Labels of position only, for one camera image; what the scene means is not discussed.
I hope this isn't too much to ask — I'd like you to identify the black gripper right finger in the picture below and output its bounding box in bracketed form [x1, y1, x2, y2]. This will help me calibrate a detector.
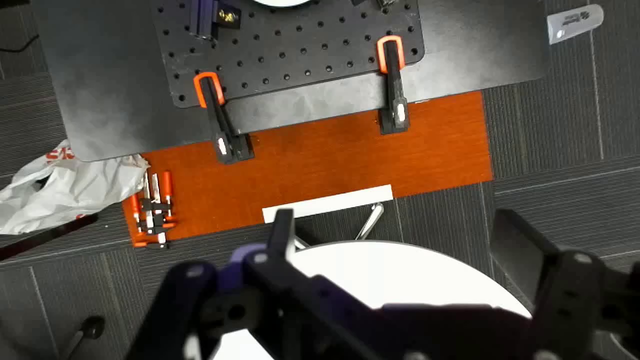
[497, 208, 611, 360]

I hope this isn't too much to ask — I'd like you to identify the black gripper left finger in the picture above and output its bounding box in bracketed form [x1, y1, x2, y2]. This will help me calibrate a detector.
[243, 208, 376, 360]

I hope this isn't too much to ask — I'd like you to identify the white table base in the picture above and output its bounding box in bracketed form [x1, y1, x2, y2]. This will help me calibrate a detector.
[260, 182, 397, 251]

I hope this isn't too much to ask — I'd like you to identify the orange and silver tool bundle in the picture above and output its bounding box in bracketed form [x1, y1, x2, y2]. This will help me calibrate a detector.
[128, 168, 181, 250]

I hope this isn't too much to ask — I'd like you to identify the black perforated mounting board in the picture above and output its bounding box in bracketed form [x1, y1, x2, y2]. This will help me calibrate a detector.
[148, 0, 428, 109]

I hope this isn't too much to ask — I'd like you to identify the white crumpled plastic bag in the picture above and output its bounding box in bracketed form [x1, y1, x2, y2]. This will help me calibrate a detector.
[0, 137, 152, 238]

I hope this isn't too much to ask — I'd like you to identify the yellow and black sticker block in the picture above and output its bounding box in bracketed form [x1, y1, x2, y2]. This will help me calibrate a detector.
[212, 4, 244, 30]

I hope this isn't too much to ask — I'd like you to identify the grey metal mounting plate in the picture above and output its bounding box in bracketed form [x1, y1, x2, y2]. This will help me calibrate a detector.
[28, 0, 553, 162]

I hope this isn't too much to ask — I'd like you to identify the dark thin rod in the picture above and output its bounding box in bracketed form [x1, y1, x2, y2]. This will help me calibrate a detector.
[0, 211, 102, 262]

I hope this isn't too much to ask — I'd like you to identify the white printed label tag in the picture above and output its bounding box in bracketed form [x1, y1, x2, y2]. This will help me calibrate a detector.
[545, 2, 606, 48]

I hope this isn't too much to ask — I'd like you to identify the black clamp with orange handle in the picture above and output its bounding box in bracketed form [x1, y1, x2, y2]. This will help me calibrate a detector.
[374, 34, 413, 136]
[193, 70, 257, 165]

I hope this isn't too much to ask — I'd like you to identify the purple and black bracket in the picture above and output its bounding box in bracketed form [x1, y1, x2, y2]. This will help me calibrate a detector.
[189, 0, 219, 41]

